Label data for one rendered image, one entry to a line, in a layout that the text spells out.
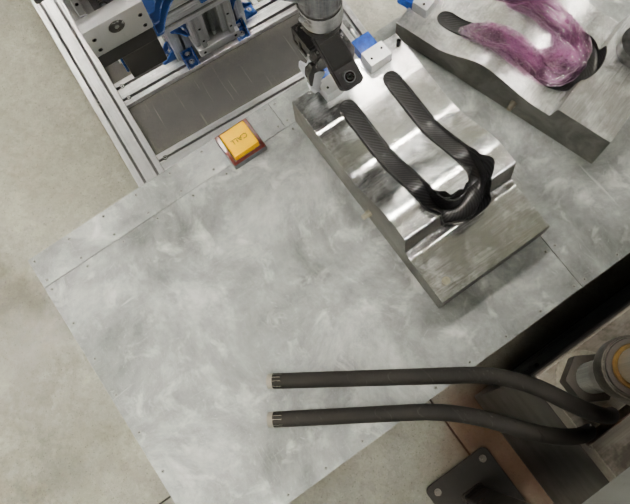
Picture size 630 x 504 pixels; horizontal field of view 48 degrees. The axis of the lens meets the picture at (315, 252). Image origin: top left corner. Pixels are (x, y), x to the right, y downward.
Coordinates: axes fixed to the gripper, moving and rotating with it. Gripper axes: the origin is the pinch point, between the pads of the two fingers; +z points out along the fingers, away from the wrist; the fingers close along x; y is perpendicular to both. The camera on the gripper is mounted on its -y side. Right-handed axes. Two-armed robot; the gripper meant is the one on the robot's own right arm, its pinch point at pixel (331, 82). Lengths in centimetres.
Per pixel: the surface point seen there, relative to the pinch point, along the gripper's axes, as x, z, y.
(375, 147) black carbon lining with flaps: 0.3, 3.2, -15.5
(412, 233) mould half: 6.4, -2.1, -34.9
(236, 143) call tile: 21.8, 7.3, 3.5
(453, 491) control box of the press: 21, 90, -87
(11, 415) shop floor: 118, 91, 7
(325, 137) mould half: 7.3, 2.3, -8.2
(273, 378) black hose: 43, 8, -41
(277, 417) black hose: 46, 8, -47
